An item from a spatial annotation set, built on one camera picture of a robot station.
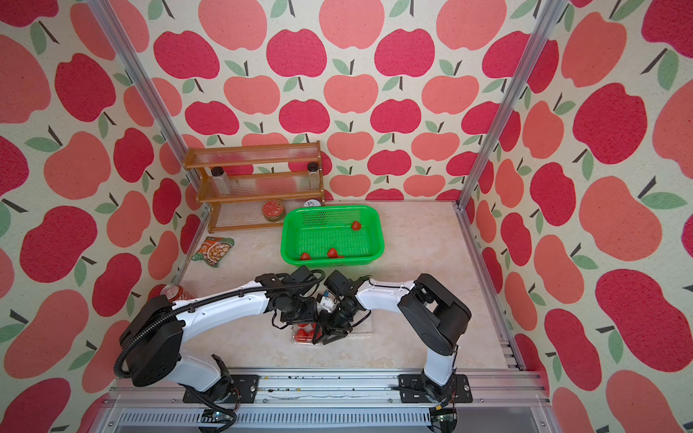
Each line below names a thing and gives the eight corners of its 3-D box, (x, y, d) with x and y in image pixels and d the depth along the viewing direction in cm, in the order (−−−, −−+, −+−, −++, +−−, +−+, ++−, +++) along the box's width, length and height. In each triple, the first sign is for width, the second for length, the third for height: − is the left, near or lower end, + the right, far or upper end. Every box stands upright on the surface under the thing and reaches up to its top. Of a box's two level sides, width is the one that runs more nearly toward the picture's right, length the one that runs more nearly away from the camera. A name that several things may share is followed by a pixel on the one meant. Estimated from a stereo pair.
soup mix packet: (194, 261, 104) (190, 257, 102) (212, 237, 112) (209, 233, 109) (218, 267, 102) (215, 263, 100) (234, 243, 110) (232, 239, 107)
